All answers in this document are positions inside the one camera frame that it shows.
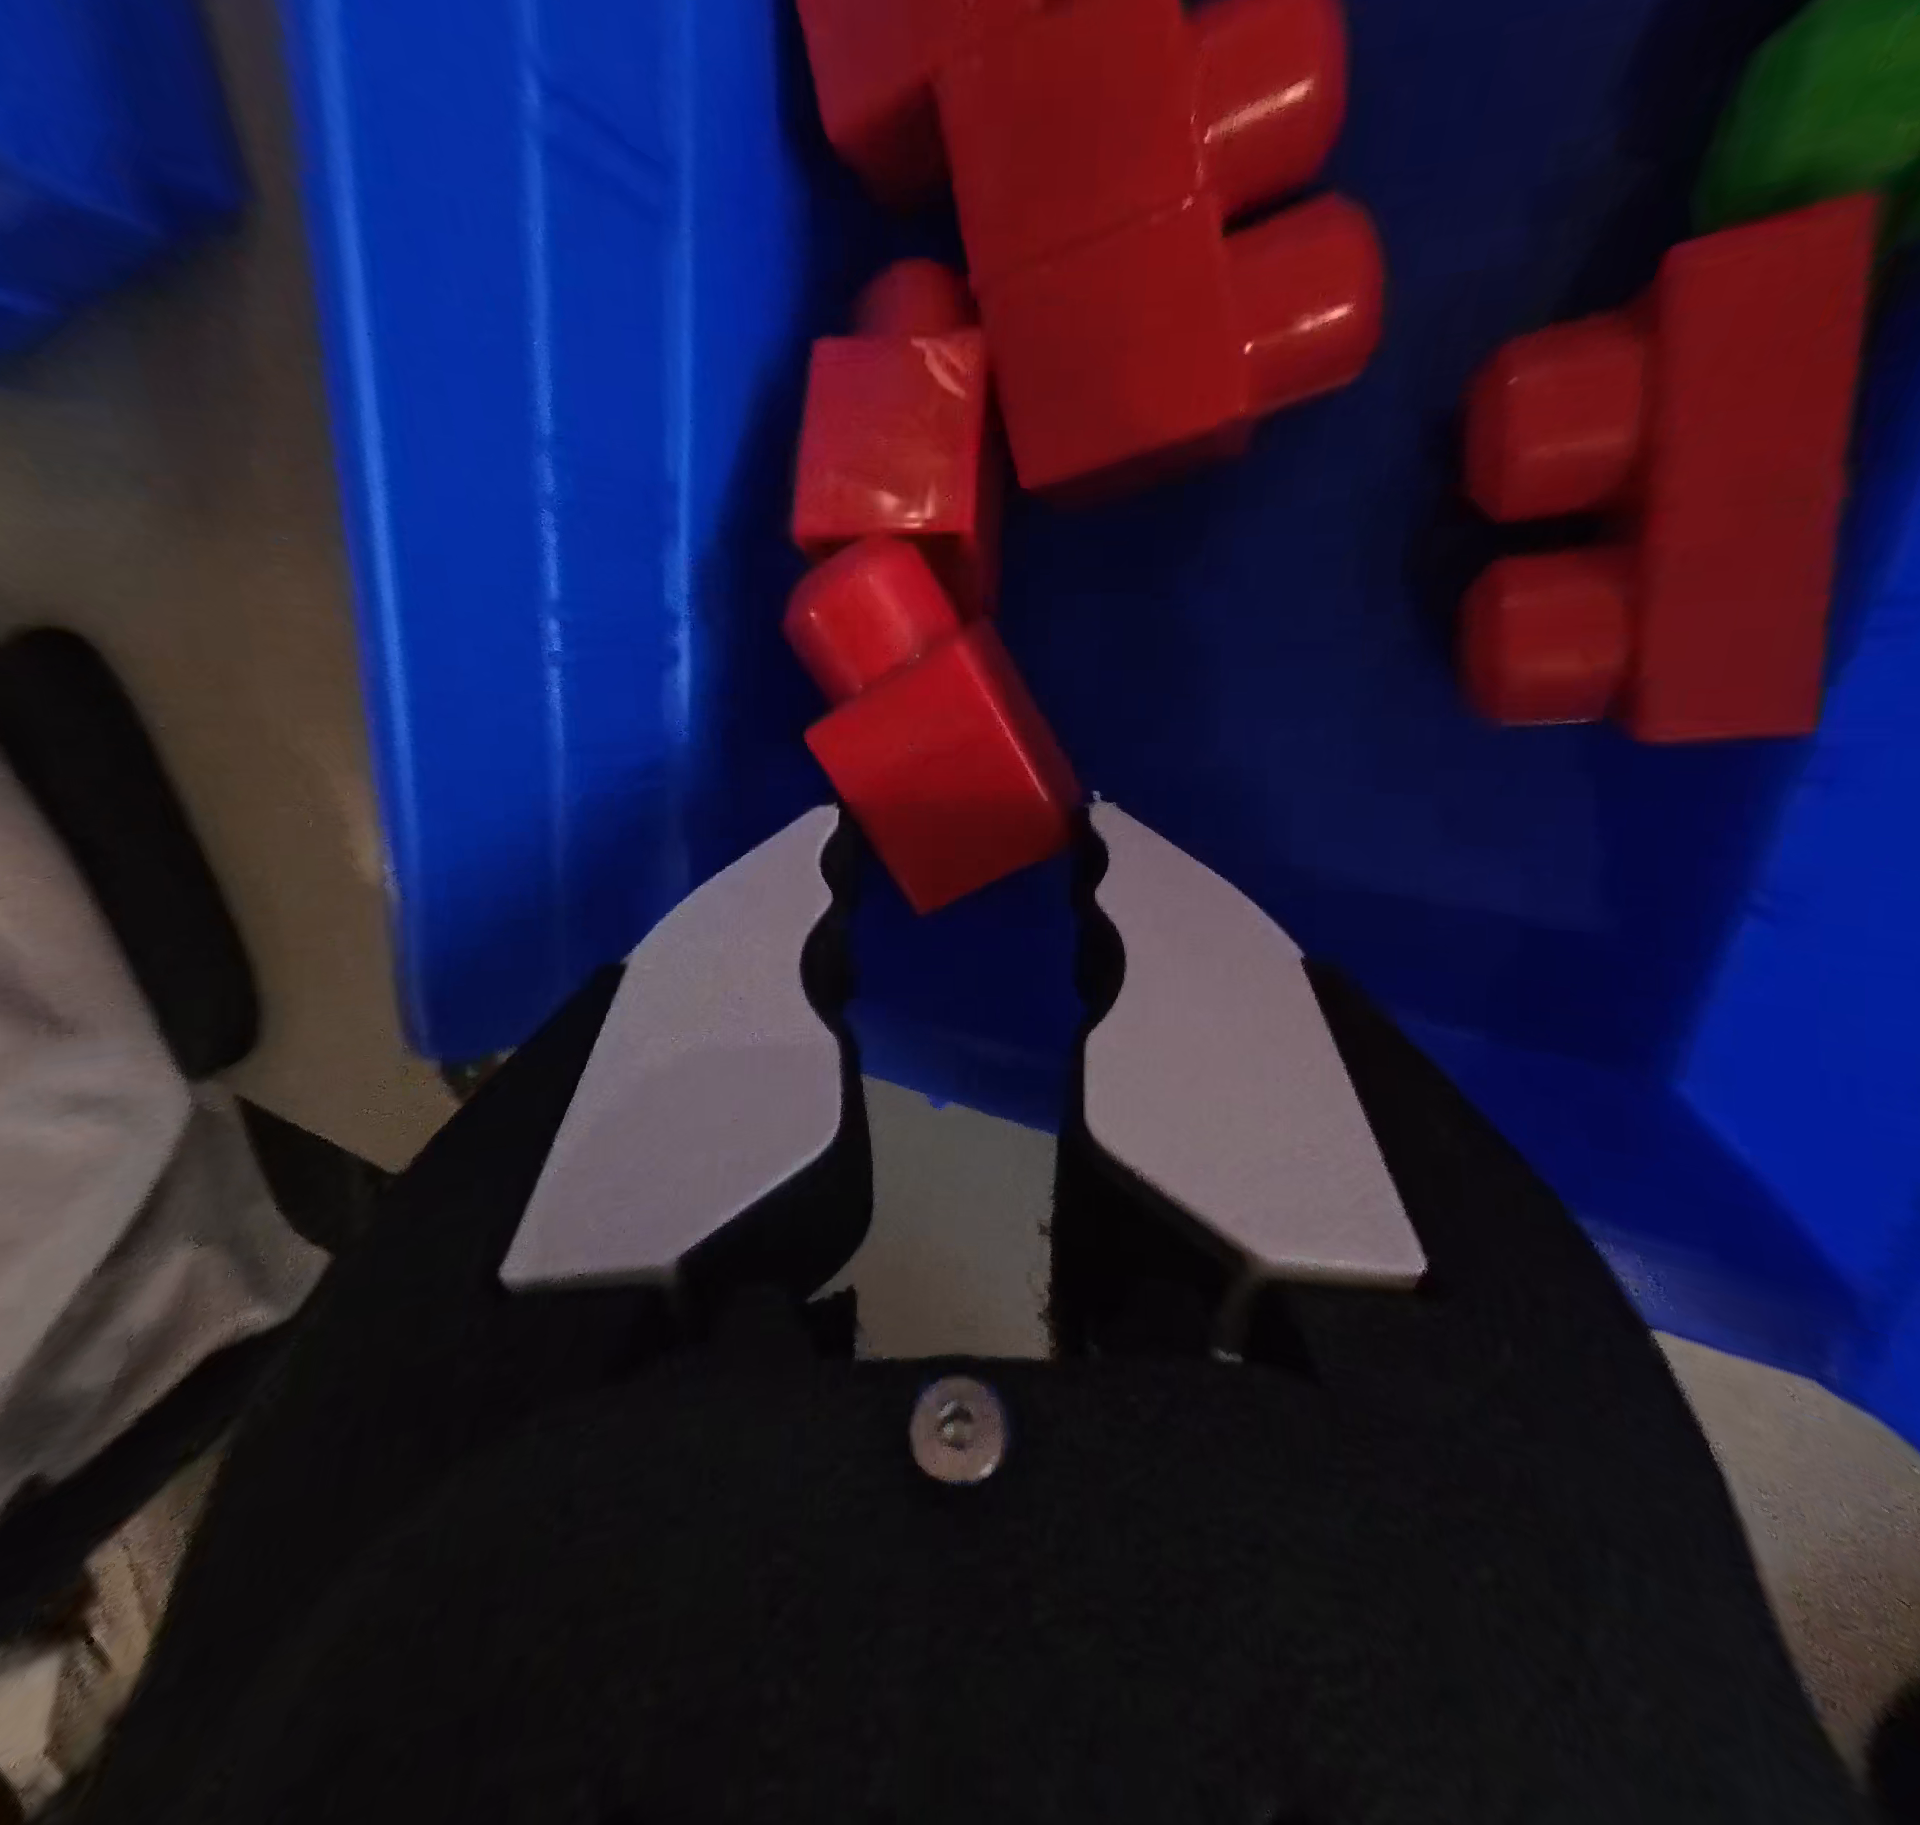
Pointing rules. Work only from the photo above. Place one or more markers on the red single-stud mega block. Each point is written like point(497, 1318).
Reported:
point(892, 430)
point(945, 760)

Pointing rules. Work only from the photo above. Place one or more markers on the green mega block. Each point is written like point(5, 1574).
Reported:
point(1815, 116)

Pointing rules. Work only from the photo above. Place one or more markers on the red plastic mega block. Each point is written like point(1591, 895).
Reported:
point(885, 40)

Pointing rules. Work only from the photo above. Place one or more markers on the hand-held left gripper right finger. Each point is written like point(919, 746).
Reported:
point(1245, 1090)

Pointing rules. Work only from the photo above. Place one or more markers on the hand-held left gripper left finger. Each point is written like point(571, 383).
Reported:
point(690, 1061)

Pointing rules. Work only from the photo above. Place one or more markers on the red two-stud mega block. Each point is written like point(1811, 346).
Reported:
point(1110, 280)
point(1741, 475)

